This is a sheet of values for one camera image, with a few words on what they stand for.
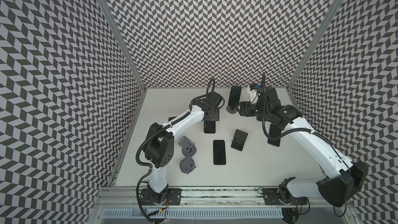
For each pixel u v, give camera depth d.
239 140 0.88
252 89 0.65
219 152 0.86
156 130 0.48
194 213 0.69
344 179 0.38
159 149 0.47
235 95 0.99
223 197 0.74
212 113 0.65
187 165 0.80
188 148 0.83
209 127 0.86
